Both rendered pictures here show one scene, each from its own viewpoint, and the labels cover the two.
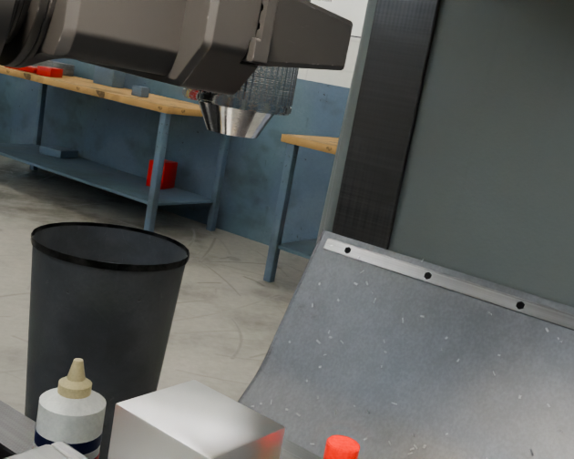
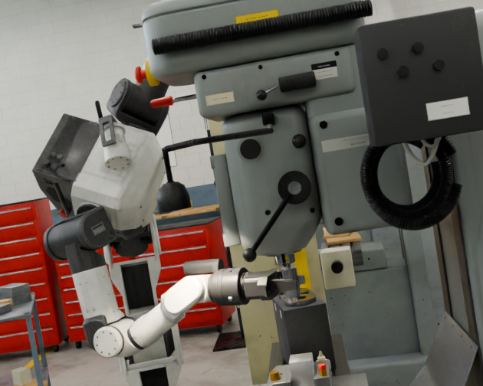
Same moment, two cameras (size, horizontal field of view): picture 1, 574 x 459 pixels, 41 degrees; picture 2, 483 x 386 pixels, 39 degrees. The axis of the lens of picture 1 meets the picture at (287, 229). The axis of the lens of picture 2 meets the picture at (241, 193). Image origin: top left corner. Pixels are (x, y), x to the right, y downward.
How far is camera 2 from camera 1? 143 cm
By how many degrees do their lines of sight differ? 62
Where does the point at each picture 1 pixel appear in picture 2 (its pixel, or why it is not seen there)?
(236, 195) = not seen: outside the picture
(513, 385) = (455, 365)
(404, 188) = (449, 292)
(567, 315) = (466, 338)
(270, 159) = not seen: outside the picture
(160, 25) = (257, 292)
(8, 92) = not seen: outside the picture
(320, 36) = (289, 285)
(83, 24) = (247, 296)
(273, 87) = (287, 295)
